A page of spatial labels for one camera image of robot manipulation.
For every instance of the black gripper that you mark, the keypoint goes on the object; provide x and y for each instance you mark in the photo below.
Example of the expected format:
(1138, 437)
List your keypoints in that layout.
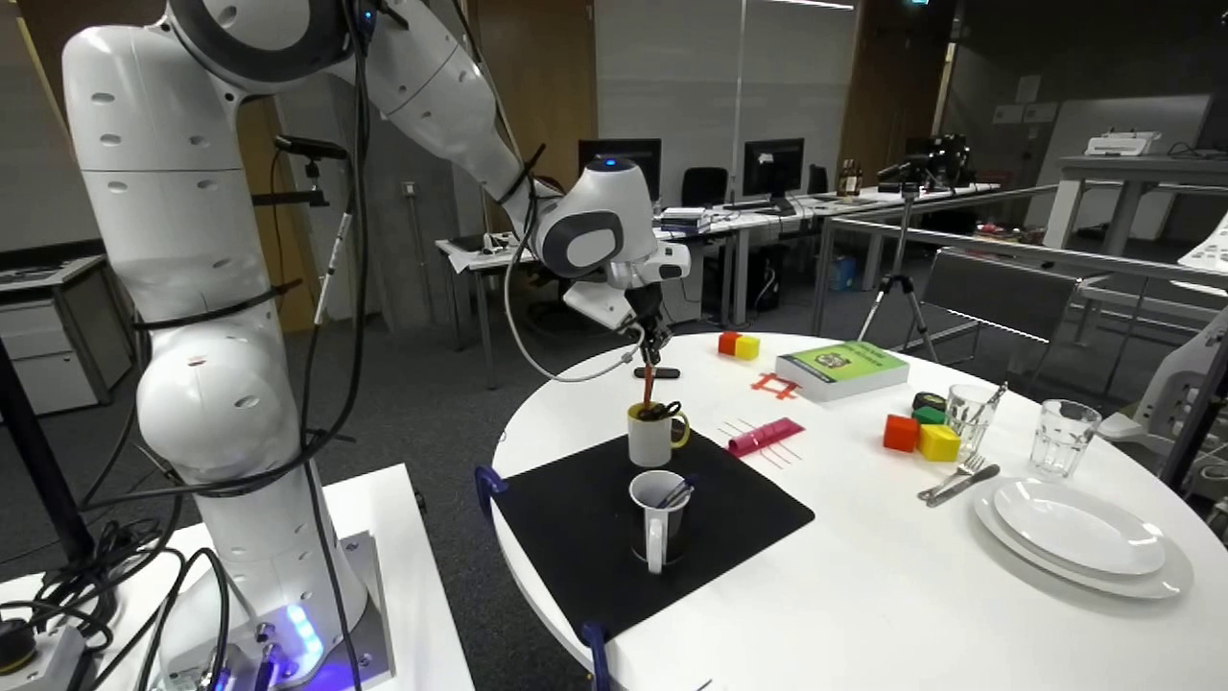
(647, 311)

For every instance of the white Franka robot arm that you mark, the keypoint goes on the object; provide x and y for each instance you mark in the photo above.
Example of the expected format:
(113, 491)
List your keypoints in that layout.
(168, 195)

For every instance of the black scissors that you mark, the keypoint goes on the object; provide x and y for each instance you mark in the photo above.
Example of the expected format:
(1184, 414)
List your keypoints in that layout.
(662, 414)

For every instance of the small red cube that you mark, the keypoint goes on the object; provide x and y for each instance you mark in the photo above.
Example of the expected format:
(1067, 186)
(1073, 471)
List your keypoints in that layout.
(726, 342)

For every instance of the small yellow cube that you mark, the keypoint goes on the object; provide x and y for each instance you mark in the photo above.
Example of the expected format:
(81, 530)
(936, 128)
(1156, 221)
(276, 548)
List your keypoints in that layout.
(752, 349)

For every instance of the black office chair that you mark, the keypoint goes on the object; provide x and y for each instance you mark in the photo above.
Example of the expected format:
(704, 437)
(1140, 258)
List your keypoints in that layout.
(704, 186)

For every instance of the long white office desk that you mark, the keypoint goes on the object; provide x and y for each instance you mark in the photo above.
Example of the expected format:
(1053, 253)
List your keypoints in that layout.
(768, 221)

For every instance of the green book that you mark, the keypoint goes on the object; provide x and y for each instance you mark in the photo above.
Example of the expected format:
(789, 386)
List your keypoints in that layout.
(847, 365)

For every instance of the wide black monitor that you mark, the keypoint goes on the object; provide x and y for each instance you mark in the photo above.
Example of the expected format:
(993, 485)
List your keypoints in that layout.
(640, 153)

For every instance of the black table mat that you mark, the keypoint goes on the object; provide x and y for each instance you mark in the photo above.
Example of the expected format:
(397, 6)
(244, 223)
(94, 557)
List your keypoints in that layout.
(563, 539)

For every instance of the blue mat clamp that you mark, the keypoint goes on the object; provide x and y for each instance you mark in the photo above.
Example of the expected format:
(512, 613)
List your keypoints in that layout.
(489, 485)
(601, 656)

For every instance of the narrow black monitor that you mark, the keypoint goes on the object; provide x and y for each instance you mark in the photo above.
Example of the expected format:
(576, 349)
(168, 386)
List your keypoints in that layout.
(772, 172)

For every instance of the large red cube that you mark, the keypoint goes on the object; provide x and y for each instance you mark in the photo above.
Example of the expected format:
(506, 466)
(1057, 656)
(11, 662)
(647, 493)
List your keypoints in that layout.
(901, 437)

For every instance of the green cube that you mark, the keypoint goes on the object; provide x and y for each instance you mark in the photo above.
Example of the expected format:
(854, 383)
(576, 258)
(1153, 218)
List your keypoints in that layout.
(929, 418)

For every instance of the large yellow cube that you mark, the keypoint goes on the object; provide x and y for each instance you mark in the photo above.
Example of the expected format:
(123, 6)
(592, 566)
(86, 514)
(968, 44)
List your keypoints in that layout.
(943, 442)

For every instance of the silver fork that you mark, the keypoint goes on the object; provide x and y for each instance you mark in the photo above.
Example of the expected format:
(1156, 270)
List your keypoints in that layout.
(950, 485)

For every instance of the narrow drinking glass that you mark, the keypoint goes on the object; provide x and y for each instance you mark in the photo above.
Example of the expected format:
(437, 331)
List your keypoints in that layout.
(972, 418)

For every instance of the silver knife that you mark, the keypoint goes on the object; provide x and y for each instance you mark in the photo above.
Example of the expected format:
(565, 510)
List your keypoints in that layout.
(966, 480)

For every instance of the gray chair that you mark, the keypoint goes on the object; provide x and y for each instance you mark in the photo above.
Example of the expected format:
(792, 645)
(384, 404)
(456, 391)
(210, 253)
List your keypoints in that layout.
(998, 294)

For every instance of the wide drinking glass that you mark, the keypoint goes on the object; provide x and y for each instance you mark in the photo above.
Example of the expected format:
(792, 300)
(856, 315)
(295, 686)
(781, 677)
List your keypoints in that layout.
(1060, 442)

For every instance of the small white plate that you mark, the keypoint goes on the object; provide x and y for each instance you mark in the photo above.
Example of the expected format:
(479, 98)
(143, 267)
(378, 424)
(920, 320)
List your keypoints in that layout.
(1080, 530)

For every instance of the stack of white plates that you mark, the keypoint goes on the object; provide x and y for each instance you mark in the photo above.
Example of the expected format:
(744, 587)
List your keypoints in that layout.
(1153, 587)

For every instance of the white power box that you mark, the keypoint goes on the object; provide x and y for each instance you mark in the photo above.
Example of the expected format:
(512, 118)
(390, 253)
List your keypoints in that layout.
(44, 657)

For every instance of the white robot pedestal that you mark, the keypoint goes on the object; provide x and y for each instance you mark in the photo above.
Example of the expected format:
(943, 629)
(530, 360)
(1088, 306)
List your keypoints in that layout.
(410, 561)

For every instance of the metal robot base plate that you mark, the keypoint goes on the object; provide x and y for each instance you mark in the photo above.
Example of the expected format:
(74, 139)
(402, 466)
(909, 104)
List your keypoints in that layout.
(365, 599)

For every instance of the metal railing frame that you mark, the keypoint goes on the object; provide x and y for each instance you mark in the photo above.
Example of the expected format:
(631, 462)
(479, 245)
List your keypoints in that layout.
(1023, 255)

